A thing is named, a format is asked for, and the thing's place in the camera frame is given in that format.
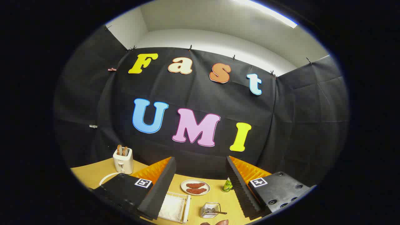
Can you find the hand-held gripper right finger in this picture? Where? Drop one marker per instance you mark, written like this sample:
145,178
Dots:
242,190

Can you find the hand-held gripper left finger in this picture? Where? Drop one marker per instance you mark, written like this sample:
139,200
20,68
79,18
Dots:
161,190

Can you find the white plate with meat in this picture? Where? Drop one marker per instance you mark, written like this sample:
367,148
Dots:
183,187

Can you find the green drink bottle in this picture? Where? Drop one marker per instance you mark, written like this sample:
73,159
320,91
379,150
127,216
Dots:
227,186

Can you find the white drain mat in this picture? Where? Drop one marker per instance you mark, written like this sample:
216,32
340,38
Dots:
172,207

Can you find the red meat piece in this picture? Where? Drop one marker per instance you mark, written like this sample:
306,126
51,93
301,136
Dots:
197,191
195,185

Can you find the reddish brown rounded object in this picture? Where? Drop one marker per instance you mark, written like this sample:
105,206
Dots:
222,222

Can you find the white toaster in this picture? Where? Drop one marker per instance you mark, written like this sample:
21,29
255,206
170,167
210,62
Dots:
122,163

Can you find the toast slice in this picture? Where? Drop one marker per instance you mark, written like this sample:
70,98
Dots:
119,150
125,151

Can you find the black backdrop cloth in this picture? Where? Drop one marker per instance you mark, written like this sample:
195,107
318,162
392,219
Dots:
200,93

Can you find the pink backdrop clip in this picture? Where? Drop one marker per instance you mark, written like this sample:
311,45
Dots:
111,69

